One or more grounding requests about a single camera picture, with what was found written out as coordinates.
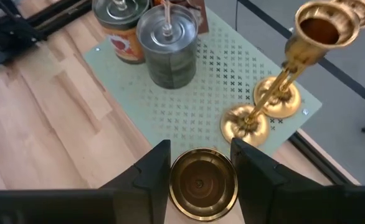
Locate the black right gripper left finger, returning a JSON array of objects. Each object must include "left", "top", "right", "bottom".
[{"left": 0, "top": 139, "right": 172, "bottom": 224}]

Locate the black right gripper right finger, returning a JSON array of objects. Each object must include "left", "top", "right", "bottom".
[{"left": 230, "top": 138, "right": 365, "bottom": 224}]

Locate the short brass candlestick holder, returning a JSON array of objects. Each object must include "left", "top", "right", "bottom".
[{"left": 169, "top": 147, "right": 239, "bottom": 222}]

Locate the tall brass candlestick holder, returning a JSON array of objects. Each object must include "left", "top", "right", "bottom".
[{"left": 219, "top": 1, "right": 361, "bottom": 147}]

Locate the medium brass candlestick holder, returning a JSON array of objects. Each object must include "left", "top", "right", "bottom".
[{"left": 253, "top": 0, "right": 365, "bottom": 119}]

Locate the silver lidded candle tin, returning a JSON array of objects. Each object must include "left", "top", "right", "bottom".
[
  {"left": 92, "top": 0, "right": 151, "bottom": 65},
  {"left": 136, "top": 0, "right": 210, "bottom": 90}
]

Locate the green perforated metal shelf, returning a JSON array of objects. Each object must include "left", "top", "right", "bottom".
[{"left": 83, "top": 6, "right": 323, "bottom": 162}]

